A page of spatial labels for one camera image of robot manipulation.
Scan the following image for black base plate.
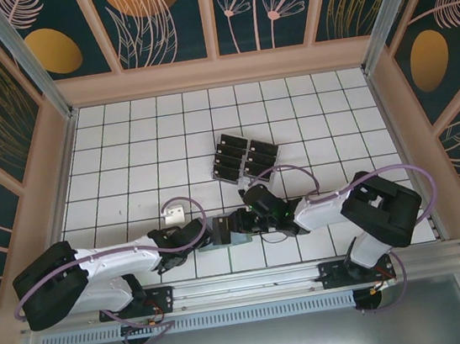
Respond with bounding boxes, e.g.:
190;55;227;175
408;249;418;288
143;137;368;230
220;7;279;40
317;252;398;293
96;285;177;325

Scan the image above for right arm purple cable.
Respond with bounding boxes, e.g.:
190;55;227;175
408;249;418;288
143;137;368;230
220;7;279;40
235;144;452;331

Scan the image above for thin black cable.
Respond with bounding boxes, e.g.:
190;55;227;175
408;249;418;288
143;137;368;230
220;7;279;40
260;228;293;246

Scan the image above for slotted grey cable duct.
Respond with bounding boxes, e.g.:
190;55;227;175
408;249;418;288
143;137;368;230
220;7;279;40
38;290;358;344

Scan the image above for red black power wires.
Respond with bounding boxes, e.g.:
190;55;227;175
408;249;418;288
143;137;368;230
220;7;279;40
368;271;400;295
143;299;169;332

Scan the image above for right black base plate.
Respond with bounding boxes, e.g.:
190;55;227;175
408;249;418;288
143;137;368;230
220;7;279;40
317;252;398;293

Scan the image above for rack of black cartridges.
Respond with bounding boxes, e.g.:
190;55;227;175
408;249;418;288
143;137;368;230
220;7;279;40
205;124;287;197

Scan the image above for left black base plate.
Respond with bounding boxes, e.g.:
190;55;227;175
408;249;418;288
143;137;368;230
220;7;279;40
96;285;177;325

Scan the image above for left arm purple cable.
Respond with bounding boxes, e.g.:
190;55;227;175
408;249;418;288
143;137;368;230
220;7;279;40
2;193;225;344

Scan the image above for aluminium frame post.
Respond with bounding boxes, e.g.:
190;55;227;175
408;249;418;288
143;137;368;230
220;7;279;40
351;0;457;76
0;0;80;131

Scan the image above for long aluminium rail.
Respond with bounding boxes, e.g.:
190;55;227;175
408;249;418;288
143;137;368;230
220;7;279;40
15;240;460;336

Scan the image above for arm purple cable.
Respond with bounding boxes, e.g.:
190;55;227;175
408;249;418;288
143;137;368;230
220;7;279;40
2;193;225;344
235;144;452;331

